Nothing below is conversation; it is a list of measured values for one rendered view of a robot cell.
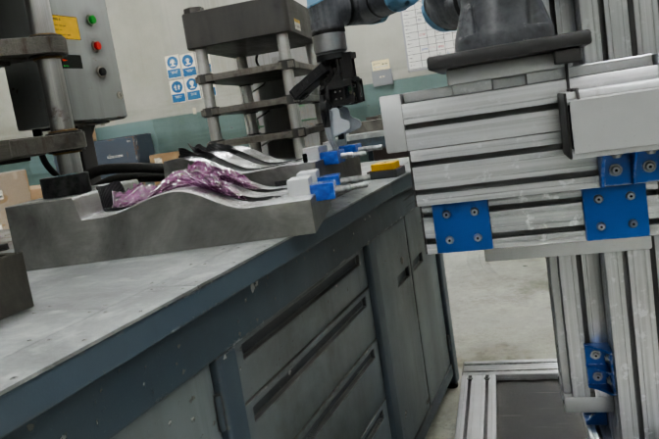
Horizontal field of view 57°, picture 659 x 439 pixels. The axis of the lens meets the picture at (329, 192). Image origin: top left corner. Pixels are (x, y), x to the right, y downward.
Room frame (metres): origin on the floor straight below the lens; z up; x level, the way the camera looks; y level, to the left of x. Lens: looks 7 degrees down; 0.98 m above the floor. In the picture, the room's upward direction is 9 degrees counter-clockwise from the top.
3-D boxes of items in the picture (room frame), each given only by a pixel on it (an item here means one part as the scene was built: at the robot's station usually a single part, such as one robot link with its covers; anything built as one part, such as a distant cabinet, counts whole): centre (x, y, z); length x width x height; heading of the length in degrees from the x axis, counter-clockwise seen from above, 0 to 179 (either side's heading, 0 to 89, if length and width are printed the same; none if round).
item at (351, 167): (1.46, 0.20, 0.87); 0.50 x 0.26 x 0.14; 66
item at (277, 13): (6.00, 0.41, 1.03); 1.54 x 0.94 x 2.06; 167
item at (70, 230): (1.10, 0.26, 0.86); 0.50 x 0.26 x 0.11; 83
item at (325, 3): (1.40, -0.05, 1.21); 0.09 x 0.08 x 0.11; 117
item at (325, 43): (1.40, -0.05, 1.13); 0.08 x 0.08 x 0.05
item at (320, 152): (1.29, -0.03, 0.89); 0.13 x 0.05 x 0.05; 66
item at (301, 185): (1.02, 0.00, 0.86); 0.13 x 0.05 x 0.05; 83
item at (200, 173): (1.10, 0.26, 0.90); 0.26 x 0.18 x 0.08; 83
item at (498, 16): (0.98, -0.31, 1.09); 0.15 x 0.15 x 0.10
